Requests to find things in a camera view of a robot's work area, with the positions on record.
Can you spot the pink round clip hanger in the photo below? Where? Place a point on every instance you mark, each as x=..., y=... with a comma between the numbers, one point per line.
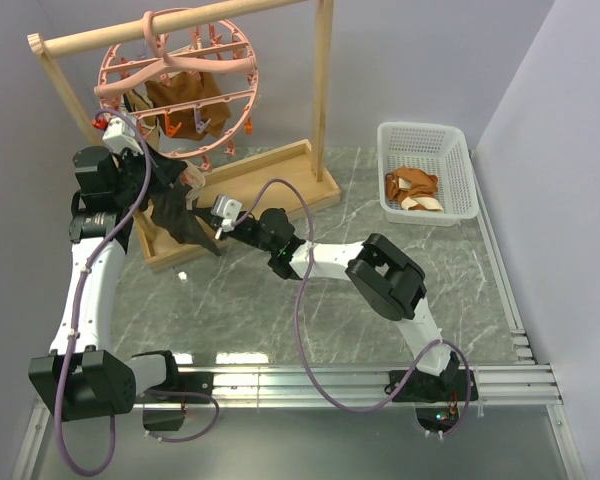
x=201, y=94

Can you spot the aluminium mounting rail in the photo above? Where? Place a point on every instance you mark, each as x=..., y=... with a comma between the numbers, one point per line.
x=274, y=386

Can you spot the orange underwear in basket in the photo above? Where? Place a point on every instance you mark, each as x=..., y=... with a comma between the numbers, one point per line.
x=413, y=189

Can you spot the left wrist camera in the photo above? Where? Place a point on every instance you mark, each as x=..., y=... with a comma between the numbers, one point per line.
x=120, y=131

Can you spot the wooden clothes rack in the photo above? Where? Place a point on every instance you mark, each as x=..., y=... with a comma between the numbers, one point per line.
x=292, y=177

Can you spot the dark grey underwear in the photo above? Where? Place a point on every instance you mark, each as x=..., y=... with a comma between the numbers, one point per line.
x=173, y=209

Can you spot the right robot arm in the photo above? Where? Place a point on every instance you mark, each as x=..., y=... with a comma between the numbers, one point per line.
x=391, y=283

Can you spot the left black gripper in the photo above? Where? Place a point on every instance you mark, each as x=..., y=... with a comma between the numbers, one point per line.
x=164, y=171

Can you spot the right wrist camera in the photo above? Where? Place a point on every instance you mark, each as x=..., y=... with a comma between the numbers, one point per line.
x=225, y=212

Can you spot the white plastic basket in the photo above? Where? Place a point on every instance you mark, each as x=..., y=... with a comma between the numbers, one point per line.
x=433, y=149

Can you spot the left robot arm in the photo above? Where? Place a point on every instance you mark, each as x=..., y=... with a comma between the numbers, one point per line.
x=80, y=378

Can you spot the beige hanging underwear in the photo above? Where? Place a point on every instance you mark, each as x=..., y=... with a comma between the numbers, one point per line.
x=134, y=103

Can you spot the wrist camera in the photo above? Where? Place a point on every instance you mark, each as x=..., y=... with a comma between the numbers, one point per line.
x=120, y=131
x=225, y=212

